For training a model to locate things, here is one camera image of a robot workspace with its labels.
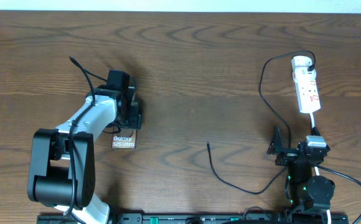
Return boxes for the black camera cable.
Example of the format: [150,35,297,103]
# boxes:
[304,154,361,224]
[62,55,110,224]

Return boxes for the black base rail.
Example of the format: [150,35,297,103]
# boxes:
[36,212,349,224]

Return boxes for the black USB charging cable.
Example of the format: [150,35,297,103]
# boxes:
[206,50,317,195]

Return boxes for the black left camera cable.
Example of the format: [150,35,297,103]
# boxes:
[62,55,110,224]

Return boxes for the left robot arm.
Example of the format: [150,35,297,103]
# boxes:
[27,70,142,223]

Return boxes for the bronze Galaxy smartphone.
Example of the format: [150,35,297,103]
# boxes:
[111,129,137,149]

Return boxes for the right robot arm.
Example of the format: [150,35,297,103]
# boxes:
[267,127,335,223]

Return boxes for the black right camera cable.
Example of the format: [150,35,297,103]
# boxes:
[304,154,361,224]

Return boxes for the white power strip cord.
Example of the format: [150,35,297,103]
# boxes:
[309,112,332,224]

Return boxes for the white charger plug adapter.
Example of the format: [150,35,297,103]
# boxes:
[291,55,312,70]

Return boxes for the white power strip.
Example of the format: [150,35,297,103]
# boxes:
[293,67,321,114]

